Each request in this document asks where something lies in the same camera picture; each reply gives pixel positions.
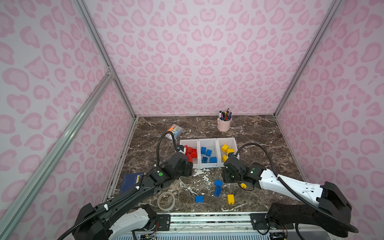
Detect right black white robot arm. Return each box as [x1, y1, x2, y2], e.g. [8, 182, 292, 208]
[222, 156, 359, 238]

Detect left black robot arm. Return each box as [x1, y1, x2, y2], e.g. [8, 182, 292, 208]
[59, 152, 193, 240]

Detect right white plastic bin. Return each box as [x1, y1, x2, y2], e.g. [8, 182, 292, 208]
[216, 138, 238, 168]

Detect highlighter marker pack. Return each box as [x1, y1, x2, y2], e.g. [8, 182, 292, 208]
[168, 124, 184, 139]

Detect middle white plastic bin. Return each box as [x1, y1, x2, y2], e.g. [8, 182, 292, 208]
[199, 139, 218, 169]

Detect clear tape roll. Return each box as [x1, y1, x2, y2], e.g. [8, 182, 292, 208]
[157, 192, 176, 212]

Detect pink pen cup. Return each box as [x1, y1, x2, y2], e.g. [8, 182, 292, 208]
[217, 118, 233, 132]

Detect blue notebook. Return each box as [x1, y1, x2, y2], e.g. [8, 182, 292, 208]
[120, 173, 145, 194]

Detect pens in cup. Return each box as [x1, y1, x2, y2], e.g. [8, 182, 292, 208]
[219, 106, 232, 122]

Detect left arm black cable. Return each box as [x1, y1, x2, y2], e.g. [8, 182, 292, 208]
[56, 131, 181, 240]

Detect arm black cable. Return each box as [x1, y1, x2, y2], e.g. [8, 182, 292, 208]
[235, 142, 360, 234]
[56, 131, 181, 240]

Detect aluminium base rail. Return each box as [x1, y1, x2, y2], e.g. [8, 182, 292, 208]
[80, 211, 346, 240]

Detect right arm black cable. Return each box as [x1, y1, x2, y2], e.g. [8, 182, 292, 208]
[235, 142, 360, 234]

